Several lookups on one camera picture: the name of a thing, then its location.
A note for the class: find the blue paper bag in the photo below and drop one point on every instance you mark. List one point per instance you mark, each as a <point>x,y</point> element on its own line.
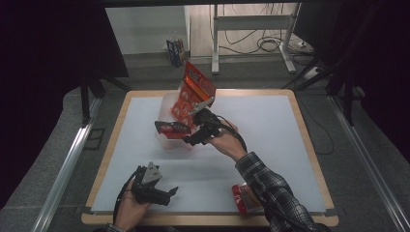
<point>175,51</point>

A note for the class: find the black stand leg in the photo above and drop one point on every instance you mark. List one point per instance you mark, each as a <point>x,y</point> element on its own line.
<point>84,100</point>

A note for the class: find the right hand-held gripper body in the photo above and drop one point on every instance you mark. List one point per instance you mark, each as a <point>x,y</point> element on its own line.
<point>208,124</point>

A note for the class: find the large orange snack packet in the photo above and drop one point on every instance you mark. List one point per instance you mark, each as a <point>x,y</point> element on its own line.
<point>193,87</point>

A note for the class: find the aluminium rail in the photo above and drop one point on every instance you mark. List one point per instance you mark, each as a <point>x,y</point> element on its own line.
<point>367,161</point>
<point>64,174</point>

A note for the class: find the red and beige snack packet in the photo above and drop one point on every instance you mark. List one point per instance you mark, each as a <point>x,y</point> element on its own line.
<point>241,199</point>

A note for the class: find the person's right hand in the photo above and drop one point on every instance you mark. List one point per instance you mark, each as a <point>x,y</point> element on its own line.
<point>230,143</point>

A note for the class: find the clear plastic container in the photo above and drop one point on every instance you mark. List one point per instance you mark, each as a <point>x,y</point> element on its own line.
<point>165,106</point>

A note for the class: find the dark curtain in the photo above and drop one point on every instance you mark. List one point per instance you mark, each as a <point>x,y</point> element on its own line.
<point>383,64</point>
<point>42,80</point>

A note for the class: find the person's left hand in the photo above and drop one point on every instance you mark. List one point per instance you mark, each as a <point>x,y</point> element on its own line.
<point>129,212</point>

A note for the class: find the white metal stand frame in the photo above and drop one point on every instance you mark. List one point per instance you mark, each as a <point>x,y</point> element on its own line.
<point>215,42</point>

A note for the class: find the white power strip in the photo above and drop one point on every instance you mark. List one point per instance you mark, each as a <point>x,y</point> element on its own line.
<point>311,73</point>

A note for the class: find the red and black snack packet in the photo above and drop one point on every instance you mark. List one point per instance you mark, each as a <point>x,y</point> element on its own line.
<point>170,129</point>

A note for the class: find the black stand legs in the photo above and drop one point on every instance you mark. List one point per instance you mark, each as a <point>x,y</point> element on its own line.
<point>348,96</point>

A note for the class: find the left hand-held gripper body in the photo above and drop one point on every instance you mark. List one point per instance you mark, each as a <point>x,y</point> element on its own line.
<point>145,188</point>

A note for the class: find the white table mat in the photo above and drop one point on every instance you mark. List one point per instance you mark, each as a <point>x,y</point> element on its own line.
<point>274,135</point>

